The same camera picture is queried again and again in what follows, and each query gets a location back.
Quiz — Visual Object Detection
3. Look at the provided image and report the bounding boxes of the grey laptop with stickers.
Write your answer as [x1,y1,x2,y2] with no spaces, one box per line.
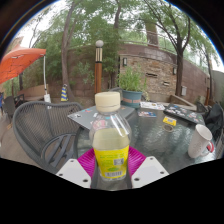
[67,104,136,131]

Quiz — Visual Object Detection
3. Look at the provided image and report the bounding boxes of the clear bottle with yellow label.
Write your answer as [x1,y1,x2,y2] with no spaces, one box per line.
[88,91,132,183]

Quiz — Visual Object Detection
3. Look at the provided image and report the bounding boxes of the white mug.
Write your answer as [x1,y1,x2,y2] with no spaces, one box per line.
[187,123,215,159]

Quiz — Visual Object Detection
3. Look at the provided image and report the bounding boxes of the black laptop with stickers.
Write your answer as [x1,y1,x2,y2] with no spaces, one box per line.
[163,103,206,126]

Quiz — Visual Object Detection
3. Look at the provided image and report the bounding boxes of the white sticker sheet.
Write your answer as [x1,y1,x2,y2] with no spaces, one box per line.
[139,101,166,111]

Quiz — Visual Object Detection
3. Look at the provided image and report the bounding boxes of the black jacket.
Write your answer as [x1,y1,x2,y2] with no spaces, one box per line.
[203,103,224,141]

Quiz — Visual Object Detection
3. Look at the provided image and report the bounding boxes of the slender leaning tree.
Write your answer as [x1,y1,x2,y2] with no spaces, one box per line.
[60,0,79,101]

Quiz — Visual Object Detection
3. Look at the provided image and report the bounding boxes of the small blue card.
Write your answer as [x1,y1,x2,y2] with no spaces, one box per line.
[137,110,158,118]

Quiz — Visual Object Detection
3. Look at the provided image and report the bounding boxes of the dark forked tree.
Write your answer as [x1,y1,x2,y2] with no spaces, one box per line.
[143,0,201,98]

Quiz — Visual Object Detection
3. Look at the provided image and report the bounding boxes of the orange patio umbrella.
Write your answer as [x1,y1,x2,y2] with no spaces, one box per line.
[0,46,53,104]

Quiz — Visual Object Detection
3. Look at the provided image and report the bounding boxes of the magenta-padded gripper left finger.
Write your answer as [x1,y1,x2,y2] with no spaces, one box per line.
[55,147,98,190]

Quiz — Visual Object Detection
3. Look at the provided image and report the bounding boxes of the grey mesh patio chair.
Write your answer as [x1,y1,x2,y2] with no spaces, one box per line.
[11,100,86,174]

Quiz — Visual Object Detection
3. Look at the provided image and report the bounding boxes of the short wooden lamp post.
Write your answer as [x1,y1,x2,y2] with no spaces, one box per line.
[205,76,212,106]

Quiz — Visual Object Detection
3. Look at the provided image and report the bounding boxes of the dark folding chair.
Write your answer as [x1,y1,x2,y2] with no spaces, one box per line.
[1,93,26,124]

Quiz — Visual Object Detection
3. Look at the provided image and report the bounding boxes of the small brown ring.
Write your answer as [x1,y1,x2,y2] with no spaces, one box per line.
[162,124,175,133]

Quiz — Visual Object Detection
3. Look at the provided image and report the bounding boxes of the flat round red coaster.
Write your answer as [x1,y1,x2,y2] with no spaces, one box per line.
[206,141,217,155]

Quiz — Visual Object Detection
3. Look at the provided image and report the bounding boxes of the wooden lamp post with globe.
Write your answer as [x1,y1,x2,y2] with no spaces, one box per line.
[93,39,105,95]

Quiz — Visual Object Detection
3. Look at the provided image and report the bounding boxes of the potted green plant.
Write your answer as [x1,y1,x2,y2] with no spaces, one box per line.
[116,66,148,109]

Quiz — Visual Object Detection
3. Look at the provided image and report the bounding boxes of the wooden bench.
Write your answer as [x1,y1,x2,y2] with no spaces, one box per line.
[16,83,48,101]

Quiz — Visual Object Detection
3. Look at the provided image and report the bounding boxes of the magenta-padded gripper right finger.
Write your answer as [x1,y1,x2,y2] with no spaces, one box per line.
[125,145,170,190]

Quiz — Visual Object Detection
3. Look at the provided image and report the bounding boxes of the blue and yellow striped cone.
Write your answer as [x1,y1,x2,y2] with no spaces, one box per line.
[59,83,70,103]

